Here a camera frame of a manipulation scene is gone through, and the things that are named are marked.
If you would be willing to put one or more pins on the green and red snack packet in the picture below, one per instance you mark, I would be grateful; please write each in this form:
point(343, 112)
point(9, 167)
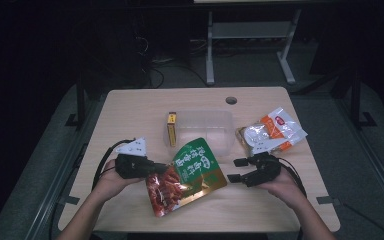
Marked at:
point(193, 166)

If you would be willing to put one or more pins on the white metal table frame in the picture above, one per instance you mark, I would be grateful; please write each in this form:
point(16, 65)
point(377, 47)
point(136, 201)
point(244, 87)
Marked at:
point(246, 30)

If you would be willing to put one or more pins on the grey tape strip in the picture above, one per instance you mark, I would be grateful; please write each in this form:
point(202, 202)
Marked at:
point(328, 200)
point(70, 200)

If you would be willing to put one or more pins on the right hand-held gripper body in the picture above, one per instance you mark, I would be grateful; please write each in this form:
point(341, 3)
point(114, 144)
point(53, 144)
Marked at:
point(266, 168)

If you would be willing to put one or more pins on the black metal stand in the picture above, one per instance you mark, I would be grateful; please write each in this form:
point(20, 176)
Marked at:
point(356, 100)
point(80, 100)

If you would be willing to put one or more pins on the person's right hand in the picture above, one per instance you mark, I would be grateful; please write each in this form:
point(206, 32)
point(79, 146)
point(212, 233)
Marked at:
point(286, 190)

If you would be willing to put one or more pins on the yellow and red box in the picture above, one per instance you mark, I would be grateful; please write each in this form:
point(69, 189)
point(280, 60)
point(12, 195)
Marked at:
point(171, 130)

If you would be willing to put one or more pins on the person's left hand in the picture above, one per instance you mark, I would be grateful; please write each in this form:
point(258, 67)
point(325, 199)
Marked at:
point(110, 183)

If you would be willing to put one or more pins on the translucent plastic container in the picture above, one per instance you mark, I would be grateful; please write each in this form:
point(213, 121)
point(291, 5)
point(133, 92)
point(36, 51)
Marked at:
point(200, 125)

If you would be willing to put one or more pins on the clear orange and white packet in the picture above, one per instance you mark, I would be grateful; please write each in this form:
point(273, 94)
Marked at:
point(280, 128)

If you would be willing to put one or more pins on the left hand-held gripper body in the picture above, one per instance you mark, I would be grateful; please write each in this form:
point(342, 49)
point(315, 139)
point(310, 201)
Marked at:
point(133, 166)

